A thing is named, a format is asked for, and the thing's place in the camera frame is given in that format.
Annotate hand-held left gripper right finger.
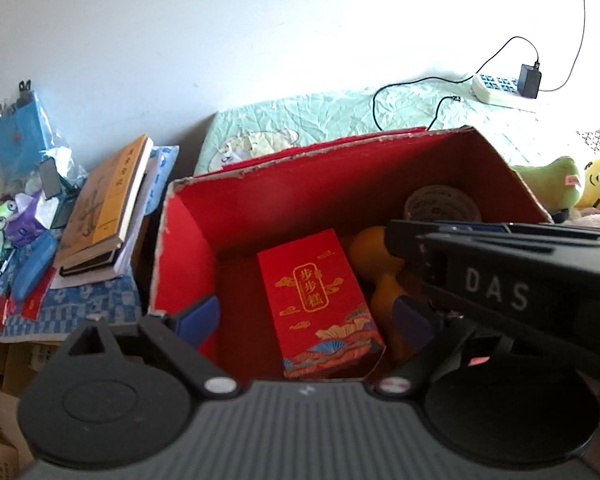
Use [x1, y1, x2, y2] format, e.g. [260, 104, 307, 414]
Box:
[378, 295, 512, 402]

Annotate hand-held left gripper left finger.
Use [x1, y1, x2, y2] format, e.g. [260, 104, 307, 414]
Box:
[60, 293, 242, 401]

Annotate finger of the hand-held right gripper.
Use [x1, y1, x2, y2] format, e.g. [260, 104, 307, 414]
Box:
[384, 218, 600, 261]

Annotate brown wooden gourd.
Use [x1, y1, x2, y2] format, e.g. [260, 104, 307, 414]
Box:
[349, 225, 422, 367]

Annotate small red gold-printed box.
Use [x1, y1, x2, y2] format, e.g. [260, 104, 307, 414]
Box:
[256, 228, 387, 380]

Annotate large red cardboard box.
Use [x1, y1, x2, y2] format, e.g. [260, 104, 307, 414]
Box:
[147, 125, 554, 387]

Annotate stack of books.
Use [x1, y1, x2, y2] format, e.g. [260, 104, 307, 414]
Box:
[47, 149, 162, 291]

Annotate blue patterned cloth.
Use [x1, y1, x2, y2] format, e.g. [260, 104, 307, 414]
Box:
[0, 144, 182, 342]

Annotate green plush toy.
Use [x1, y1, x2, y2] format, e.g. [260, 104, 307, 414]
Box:
[509, 155, 584, 221]

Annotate black book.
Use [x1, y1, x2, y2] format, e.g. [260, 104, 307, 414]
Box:
[59, 247, 124, 278]

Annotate yellow plush toy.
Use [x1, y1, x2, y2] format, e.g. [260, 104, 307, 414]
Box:
[577, 157, 600, 211]

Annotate tan paperback book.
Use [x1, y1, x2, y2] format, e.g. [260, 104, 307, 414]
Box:
[54, 133, 155, 266]

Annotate red envelope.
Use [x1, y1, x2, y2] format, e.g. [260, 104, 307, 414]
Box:
[0, 279, 49, 329]

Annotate blue pencil case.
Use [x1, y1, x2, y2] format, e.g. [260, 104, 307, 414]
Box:
[12, 232, 59, 301]

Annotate white power strip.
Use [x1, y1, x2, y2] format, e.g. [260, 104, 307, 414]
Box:
[471, 73, 539, 110]

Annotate purple box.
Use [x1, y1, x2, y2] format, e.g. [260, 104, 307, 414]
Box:
[4, 204, 49, 249]

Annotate black power adapter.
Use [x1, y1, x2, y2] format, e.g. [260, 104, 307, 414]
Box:
[518, 62, 543, 100]

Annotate dark grey phone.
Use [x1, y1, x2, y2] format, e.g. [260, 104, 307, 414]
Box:
[38, 159, 62, 199]

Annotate brown cardboard boxes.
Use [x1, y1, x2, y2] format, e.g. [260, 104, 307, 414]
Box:
[0, 339, 47, 480]

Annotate blue plastic bag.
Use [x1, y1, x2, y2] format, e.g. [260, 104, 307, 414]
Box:
[0, 80, 49, 171]

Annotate black cable with plug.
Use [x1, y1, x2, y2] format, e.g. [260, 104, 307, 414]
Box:
[372, 77, 475, 134]

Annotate thin black adapter cable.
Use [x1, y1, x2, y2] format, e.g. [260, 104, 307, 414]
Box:
[474, 36, 542, 79]

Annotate long black cable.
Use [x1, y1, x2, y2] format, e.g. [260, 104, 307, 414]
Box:
[539, 0, 589, 93]

